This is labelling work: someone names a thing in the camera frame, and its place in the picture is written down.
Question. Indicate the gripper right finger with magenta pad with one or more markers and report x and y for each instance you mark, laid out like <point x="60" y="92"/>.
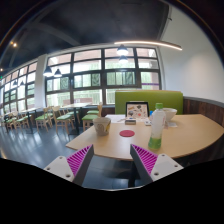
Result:
<point x="150" y="166"/>

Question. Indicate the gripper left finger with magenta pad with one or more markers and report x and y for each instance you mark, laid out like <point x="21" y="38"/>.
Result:
<point x="74" y="167"/>

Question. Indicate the red round coaster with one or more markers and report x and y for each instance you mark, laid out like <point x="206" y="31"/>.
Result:
<point x="126" y="133"/>

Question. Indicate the curved wooden table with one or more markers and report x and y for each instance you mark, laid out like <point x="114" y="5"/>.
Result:
<point x="191" y="134"/>

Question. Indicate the wooden chair green seat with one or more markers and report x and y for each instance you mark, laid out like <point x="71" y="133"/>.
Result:
<point x="61" y="119"/>
<point x="22" y="120"/>
<point x="44" y="120"/>
<point x="87" y="120"/>

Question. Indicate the clear bottle with green cap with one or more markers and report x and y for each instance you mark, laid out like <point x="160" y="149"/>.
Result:
<point x="157" y="126"/>

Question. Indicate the small box on table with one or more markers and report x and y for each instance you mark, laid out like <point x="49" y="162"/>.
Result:
<point x="130" y="121"/>

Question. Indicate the beige paper cup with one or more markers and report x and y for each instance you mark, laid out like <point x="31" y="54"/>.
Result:
<point x="102" y="125"/>

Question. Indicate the white bowl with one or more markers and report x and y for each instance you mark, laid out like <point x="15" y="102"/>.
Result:
<point x="169" y="113"/>

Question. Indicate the black framed picture stand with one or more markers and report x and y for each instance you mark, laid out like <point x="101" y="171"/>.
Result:
<point x="137" y="110"/>

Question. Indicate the green bench backrest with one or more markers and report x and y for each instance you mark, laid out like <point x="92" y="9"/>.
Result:
<point x="169" y="99"/>

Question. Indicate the black pendant lamp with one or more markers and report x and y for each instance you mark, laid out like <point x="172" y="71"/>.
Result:
<point x="47" y="72"/>
<point x="58" y="73"/>
<point x="122" y="50"/>

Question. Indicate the long linear ceiling light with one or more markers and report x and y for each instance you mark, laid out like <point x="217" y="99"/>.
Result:
<point x="154" y="43"/>

